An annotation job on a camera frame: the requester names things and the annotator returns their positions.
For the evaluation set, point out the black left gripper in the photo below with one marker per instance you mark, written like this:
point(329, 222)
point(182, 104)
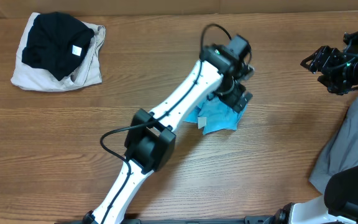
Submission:
point(232, 98)

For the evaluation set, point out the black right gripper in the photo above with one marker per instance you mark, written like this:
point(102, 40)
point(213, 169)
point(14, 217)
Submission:
point(324, 58)

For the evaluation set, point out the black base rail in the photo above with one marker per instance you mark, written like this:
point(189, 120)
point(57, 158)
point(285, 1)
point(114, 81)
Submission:
point(197, 221)

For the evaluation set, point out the beige folded garment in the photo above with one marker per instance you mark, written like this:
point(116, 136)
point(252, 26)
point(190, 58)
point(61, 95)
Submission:
point(37, 79)

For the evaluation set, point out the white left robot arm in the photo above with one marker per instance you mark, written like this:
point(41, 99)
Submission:
point(151, 136)

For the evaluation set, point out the black folded garment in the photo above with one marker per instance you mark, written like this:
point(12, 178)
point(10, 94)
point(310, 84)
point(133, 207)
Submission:
point(57, 42)

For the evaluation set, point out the grey garment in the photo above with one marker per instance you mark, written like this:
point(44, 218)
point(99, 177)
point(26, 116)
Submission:
point(340, 152)

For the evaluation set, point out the light blue t-shirt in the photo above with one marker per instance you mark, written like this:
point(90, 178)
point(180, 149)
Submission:
point(213, 115)

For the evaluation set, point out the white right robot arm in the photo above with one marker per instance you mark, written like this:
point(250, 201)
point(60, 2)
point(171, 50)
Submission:
point(335, 174)

